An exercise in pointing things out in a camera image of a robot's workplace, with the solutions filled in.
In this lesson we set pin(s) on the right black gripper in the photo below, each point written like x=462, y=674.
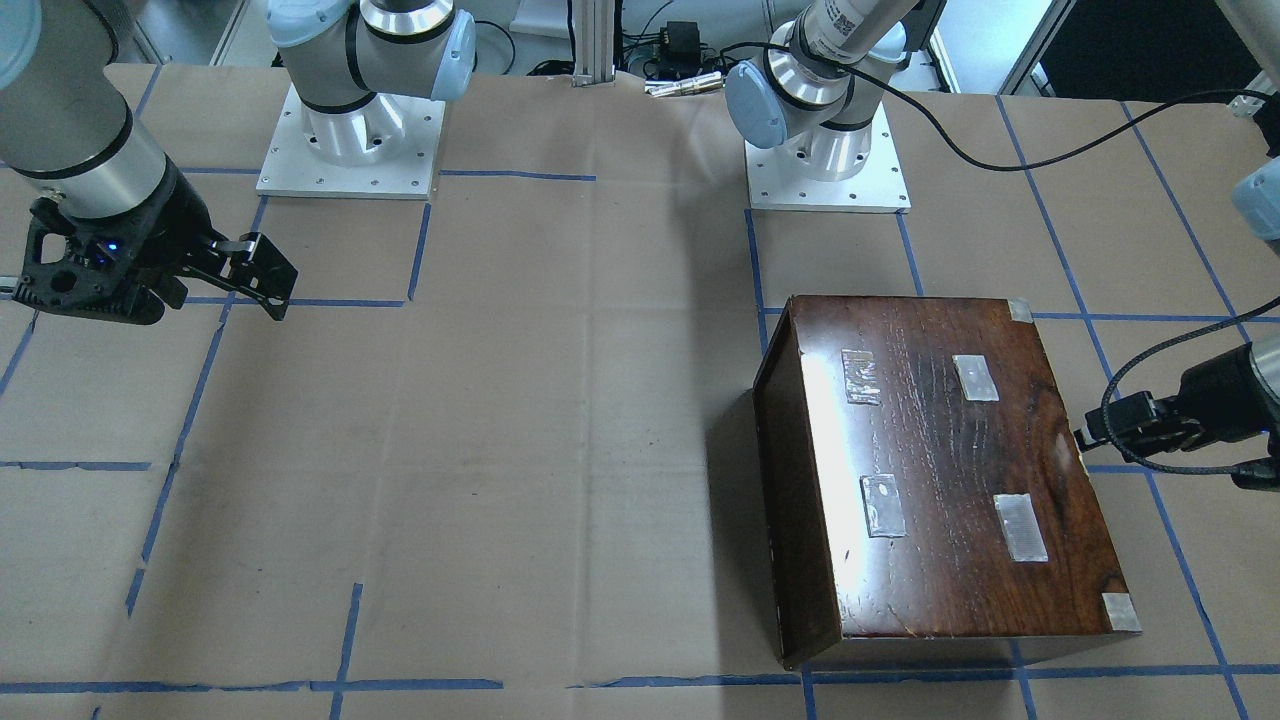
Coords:
x=168, y=232

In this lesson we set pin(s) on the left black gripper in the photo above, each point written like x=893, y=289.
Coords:
x=1218, y=396

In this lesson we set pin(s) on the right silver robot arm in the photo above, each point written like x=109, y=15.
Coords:
x=69, y=132

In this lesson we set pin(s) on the dark wooden drawer cabinet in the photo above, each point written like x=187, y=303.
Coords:
x=926, y=504

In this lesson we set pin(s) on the black power adapter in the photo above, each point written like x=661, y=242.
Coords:
x=679, y=49

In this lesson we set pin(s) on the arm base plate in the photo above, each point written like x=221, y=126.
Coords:
x=829, y=170
x=385, y=150

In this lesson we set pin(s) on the aluminium frame post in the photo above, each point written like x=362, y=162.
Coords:
x=593, y=30

